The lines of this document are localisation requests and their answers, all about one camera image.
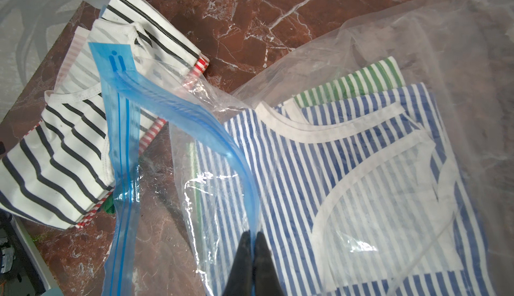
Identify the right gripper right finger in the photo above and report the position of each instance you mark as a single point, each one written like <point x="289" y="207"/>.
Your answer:
<point x="266" y="281"/>

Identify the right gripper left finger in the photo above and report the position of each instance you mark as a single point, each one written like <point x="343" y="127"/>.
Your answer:
<point x="239" y="282"/>

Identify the blue white striped top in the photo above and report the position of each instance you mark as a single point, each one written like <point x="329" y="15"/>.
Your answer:
<point x="363" y="197"/>

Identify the clear vacuum bag blue zip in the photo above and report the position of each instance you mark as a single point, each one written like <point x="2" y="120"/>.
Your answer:
<point x="183" y="204"/>

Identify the black white striped top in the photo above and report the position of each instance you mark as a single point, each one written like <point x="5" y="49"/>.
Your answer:
<point x="60" y="173"/>

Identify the red white striped top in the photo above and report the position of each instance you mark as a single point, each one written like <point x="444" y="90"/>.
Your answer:
<point x="78" y="41"/>

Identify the green tank top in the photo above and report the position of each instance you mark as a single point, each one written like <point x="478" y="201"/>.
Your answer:
<point x="108" y="206"/>

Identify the green white striped garment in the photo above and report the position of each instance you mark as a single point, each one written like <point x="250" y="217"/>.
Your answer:
<point x="380" y="76"/>

